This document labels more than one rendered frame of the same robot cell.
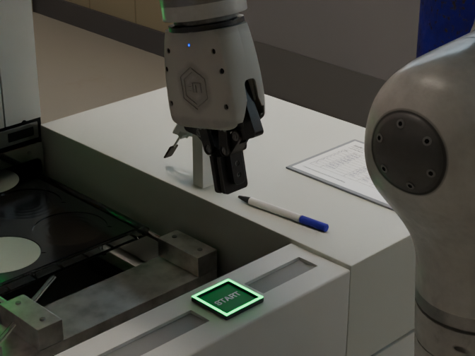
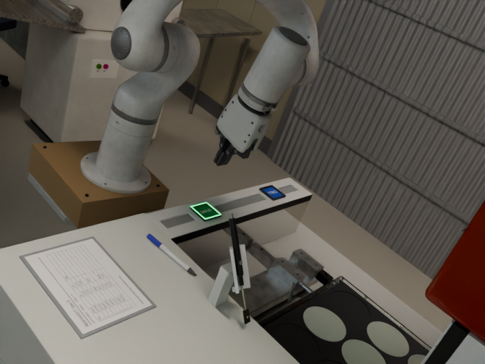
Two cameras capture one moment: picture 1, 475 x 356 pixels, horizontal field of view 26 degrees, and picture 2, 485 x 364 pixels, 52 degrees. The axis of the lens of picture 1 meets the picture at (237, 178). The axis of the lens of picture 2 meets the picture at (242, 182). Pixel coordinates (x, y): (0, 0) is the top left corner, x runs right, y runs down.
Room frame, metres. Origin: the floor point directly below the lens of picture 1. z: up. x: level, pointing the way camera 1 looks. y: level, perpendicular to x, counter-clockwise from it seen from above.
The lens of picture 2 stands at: (1.98, -0.14, 1.60)
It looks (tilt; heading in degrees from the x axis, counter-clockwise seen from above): 27 degrees down; 168
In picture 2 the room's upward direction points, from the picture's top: 21 degrees clockwise
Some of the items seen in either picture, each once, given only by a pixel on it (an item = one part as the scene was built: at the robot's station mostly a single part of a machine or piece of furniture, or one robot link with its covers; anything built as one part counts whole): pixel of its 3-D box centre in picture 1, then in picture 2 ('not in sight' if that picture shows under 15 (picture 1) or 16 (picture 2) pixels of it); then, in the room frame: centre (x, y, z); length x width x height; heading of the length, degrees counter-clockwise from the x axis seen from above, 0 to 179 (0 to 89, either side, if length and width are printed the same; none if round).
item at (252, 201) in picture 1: (281, 212); (171, 254); (1.16, -0.06, 0.97); 0.14 x 0.01 x 0.01; 50
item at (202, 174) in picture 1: (196, 134); (232, 279); (1.27, 0.05, 1.03); 0.06 x 0.04 x 0.13; 44
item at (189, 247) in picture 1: (186, 252); not in sight; (1.20, 0.07, 0.89); 0.08 x 0.03 x 0.03; 44
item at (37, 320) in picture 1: (31, 321); (288, 271); (1.03, 0.24, 0.89); 0.08 x 0.03 x 0.03; 44
